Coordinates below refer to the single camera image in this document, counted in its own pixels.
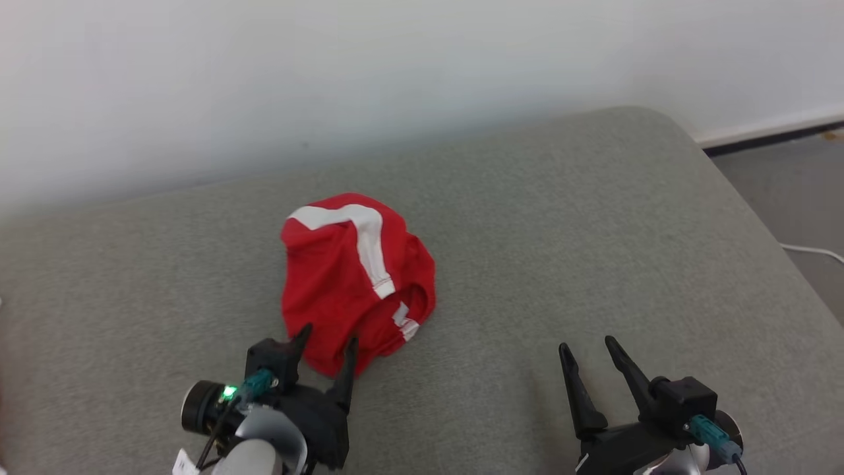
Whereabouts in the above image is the camera cable teal plug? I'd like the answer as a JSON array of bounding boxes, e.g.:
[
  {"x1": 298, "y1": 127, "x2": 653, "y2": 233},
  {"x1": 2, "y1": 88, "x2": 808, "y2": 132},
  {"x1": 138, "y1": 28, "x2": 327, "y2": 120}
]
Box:
[
  {"x1": 196, "y1": 368, "x2": 276, "y2": 470},
  {"x1": 689, "y1": 414, "x2": 749, "y2": 475}
]

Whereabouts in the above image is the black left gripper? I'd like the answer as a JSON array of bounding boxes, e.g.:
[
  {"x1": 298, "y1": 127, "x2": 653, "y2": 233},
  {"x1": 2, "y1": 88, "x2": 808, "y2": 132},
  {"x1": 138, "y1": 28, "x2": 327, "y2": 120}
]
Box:
[{"x1": 277, "y1": 323, "x2": 359, "y2": 470}]

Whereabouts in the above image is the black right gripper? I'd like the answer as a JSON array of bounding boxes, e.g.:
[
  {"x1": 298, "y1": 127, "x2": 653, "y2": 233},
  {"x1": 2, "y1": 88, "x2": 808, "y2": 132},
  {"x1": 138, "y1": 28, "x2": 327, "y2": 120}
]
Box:
[{"x1": 558, "y1": 335, "x2": 692, "y2": 475}]

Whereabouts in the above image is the left camera cable teal plug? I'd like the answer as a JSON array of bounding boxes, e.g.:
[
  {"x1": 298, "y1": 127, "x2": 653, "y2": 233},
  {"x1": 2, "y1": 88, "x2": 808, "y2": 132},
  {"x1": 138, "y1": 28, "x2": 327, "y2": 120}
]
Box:
[{"x1": 196, "y1": 368, "x2": 276, "y2": 470}]

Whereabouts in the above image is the red garment with white stripes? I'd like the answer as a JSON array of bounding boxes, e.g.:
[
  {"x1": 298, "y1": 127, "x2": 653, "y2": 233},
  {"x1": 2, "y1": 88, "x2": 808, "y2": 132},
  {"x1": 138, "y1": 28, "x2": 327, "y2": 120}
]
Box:
[{"x1": 280, "y1": 193, "x2": 437, "y2": 379}]

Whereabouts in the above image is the white baseboard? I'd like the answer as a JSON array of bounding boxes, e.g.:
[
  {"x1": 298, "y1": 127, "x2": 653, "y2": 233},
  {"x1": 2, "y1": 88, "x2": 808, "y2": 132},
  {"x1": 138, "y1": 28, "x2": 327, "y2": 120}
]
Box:
[{"x1": 692, "y1": 106, "x2": 844, "y2": 149}]

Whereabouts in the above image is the white floor cable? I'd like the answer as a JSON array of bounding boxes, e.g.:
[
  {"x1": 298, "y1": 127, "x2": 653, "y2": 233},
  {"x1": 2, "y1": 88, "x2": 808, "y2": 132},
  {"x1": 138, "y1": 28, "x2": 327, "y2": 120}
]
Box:
[{"x1": 780, "y1": 243, "x2": 844, "y2": 265}]

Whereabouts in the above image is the right camera cable teal plug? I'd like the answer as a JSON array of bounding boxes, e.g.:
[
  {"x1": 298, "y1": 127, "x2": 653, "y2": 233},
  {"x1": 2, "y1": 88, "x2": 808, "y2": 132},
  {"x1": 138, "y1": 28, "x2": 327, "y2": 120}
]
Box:
[{"x1": 689, "y1": 414, "x2": 749, "y2": 475}]

